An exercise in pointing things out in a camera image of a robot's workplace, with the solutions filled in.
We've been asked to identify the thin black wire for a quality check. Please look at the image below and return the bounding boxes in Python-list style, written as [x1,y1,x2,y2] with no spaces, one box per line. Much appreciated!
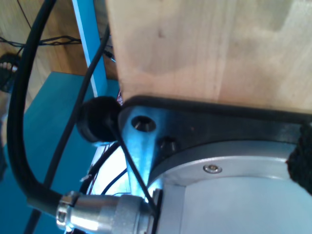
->
[111,119,157,213]

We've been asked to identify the tangled thin black wires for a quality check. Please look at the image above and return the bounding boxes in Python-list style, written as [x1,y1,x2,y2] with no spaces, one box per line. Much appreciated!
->
[0,35,82,49]

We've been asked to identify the thick black cable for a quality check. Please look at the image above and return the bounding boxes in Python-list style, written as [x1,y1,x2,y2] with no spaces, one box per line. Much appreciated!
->
[6,0,64,218]

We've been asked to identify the black shoe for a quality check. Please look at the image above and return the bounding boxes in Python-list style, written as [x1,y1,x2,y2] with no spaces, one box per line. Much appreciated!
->
[0,53,20,93]

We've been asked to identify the blue metal stand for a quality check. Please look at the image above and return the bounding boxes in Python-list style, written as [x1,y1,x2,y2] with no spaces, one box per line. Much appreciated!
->
[0,0,122,234]

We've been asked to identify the black fuzzy strap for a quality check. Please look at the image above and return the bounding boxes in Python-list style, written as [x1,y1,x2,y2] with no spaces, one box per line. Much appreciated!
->
[286,121,312,196]

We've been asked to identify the silver cable connector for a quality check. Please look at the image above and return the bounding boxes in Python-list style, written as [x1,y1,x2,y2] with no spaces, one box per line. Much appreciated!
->
[56,191,159,233]

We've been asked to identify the black round knob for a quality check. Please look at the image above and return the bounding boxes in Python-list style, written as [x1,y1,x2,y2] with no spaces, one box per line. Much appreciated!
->
[77,96,122,144]

